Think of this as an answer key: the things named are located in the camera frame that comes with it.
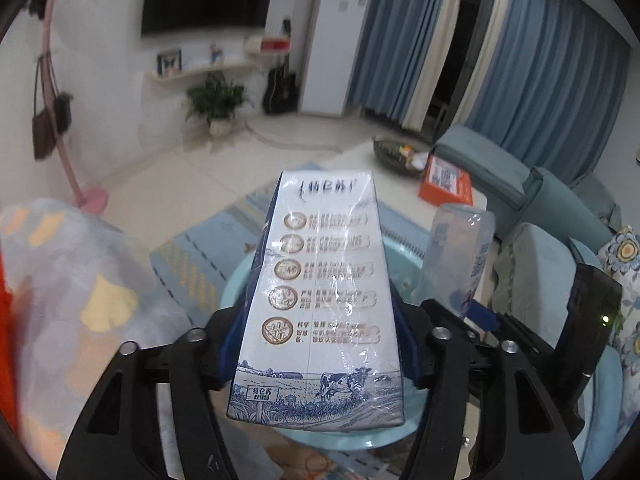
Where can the grey blue sofa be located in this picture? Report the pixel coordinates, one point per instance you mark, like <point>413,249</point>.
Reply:
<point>500,170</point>

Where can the brown hanging bag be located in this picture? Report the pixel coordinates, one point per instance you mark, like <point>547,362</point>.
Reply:
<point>44,135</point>

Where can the pink coat rack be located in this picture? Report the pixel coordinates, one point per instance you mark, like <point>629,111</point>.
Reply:
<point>92,200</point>

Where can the orange cardboard box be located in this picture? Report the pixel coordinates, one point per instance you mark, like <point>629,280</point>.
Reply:
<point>445,180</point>

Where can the white refrigerator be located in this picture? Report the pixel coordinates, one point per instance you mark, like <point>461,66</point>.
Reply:
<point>335,40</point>

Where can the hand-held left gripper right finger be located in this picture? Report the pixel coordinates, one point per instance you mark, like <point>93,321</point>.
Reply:
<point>412,355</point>

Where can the blue patterned rug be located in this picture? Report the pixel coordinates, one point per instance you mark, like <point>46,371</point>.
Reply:
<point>200,245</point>

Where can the white wall shelf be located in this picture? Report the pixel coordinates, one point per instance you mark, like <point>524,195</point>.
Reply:
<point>200,71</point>

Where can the clear plastic bottle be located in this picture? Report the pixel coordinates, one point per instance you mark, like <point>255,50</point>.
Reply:
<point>455,255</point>

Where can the small figurine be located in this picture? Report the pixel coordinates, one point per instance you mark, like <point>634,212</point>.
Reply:
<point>217,54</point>

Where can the white blue milk carton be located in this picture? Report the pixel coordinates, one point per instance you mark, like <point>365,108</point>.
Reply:
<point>320,285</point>

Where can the floral cushion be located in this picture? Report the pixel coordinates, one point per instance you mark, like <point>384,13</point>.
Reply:
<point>625,252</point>

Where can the cream sheer curtain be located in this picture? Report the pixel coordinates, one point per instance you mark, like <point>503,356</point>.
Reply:
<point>425,105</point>

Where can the dark balcony door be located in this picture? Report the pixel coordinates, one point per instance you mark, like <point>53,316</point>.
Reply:
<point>462,50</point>

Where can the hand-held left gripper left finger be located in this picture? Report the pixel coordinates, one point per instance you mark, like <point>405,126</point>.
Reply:
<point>227,355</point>

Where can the black guitar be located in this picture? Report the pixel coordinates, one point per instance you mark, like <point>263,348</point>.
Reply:
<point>279,92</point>

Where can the green potted plant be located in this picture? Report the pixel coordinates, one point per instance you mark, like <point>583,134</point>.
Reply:
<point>215,97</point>

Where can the black hat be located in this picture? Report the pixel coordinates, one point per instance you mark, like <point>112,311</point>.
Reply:
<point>39,4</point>

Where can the black photo frame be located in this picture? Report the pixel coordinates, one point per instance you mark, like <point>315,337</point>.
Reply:
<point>169,63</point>

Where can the blue curtain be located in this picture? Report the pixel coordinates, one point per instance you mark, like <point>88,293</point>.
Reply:
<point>555,75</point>
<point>400,35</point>

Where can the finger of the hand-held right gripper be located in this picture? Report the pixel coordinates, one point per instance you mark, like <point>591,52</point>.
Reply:
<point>481,316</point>

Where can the light blue plastic basket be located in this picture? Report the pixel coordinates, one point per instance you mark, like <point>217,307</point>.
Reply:
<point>234,287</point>

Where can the white red wall box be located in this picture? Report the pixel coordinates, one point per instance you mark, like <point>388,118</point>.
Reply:
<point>267,45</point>

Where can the dark fruit bowl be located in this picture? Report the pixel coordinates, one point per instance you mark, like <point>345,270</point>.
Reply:
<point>392,157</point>

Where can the black hanging bag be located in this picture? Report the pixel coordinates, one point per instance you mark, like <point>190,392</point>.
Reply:
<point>63,112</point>

